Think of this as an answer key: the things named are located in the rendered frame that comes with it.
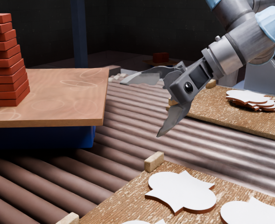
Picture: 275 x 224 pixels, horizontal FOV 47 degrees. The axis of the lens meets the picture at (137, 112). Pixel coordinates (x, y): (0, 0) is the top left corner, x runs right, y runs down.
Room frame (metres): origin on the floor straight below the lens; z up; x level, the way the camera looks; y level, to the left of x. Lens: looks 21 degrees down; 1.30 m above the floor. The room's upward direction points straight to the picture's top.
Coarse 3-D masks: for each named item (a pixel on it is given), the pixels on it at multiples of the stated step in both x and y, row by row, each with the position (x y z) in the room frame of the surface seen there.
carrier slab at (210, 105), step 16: (208, 96) 1.13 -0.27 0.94; (224, 96) 1.13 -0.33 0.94; (272, 96) 1.13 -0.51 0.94; (192, 112) 0.96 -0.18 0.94; (208, 112) 0.96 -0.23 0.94; (224, 112) 0.96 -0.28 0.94; (240, 112) 0.96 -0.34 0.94; (256, 112) 0.96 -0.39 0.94; (272, 112) 0.96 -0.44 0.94; (240, 128) 0.85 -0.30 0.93; (256, 128) 0.83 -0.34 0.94; (272, 128) 0.83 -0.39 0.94
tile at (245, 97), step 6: (234, 90) 1.10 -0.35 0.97; (246, 90) 1.10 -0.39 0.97; (228, 96) 1.02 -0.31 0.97; (234, 96) 1.02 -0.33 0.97; (240, 96) 1.02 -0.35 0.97; (246, 96) 1.02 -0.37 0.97; (252, 96) 1.02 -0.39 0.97; (258, 96) 1.02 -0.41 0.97; (264, 96) 1.04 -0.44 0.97; (246, 102) 0.97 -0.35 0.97; (252, 102) 0.98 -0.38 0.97; (258, 102) 0.97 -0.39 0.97; (264, 102) 0.98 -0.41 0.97
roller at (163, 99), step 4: (108, 88) 1.31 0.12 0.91; (112, 88) 1.30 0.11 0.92; (116, 88) 1.30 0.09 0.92; (120, 88) 1.29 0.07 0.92; (124, 92) 1.26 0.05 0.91; (128, 92) 1.25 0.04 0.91; (132, 92) 1.24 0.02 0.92; (136, 92) 1.24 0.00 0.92; (140, 92) 1.23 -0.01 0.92; (140, 96) 1.21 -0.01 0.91; (144, 96) 1.20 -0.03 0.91; (148, 96) 1.19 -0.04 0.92; (152, 96) 1.19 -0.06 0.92; (156, 96) 1.18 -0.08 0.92; (160, 100) 1.16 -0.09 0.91; (164, 100) 1.15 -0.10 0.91
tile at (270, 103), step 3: (267, 99) 1.02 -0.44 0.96; (270, 99) 1.03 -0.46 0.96; (234, 102) 1.01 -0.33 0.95; (237, 102) 1.01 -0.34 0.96; (240, 102) 1.00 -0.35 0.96; (267, 102) 0.99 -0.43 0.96; (270, 102) 0.99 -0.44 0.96; (273, 102) 0.99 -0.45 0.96; (249, 105) 0.97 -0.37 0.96; (252, 105) 0.96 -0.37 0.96; (255, 105) 0.97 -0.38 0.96; (258, 105) 0.97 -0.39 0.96; (261, 105) 0.96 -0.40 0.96; (264, 105) 0.96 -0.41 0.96; (267, 105) 0.96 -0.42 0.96; (270, 105) 0.96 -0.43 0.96; (273, 105) 0.97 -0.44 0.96
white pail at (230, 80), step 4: (232, 72) 4.40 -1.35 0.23; (236, 72) 4.43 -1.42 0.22; (224, 76) 4.43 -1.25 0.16; (228, 76) 4.41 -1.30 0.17; (232, 76) 4.41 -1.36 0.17; (236, 76) 4.45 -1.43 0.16; (220, 80) 4.48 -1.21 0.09; (224, 80) 4.43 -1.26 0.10; (228, 80) 4.41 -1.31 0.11; (232, 80) 4.41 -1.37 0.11; (236, 80) 4.48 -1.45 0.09; (220, 84) 4.48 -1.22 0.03; (224, 84) 4.43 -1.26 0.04; (228, 84) 4.41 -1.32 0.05; (232, 84) 4.42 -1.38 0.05
